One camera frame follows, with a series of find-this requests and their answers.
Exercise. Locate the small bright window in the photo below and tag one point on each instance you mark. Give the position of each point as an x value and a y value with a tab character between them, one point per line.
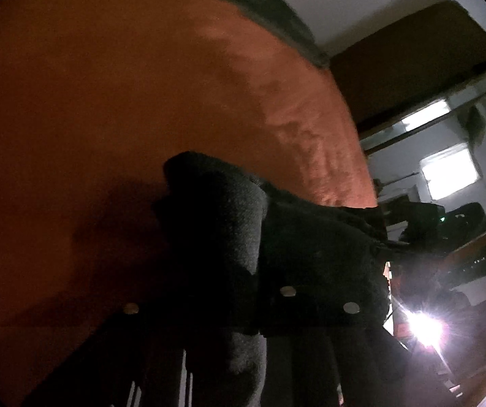
425	116

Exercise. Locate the grey-green cloth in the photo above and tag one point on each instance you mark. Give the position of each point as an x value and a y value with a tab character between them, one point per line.
264	8

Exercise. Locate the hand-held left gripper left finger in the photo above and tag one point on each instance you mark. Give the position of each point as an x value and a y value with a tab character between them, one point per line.
149	347

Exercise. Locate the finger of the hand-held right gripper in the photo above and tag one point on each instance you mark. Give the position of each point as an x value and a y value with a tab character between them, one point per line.
380	220

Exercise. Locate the orange blanket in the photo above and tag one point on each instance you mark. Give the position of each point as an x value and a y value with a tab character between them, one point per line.
98	93

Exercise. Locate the bright lamp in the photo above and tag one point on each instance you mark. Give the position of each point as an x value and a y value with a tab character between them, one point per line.
425	326

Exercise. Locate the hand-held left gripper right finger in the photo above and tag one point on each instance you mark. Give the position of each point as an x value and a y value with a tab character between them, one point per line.
310	347

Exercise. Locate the large bright window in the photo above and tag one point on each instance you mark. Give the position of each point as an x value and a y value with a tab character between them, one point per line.
450	169

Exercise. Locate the dark grey pants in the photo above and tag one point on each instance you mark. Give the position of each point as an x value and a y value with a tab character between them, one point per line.
226	229

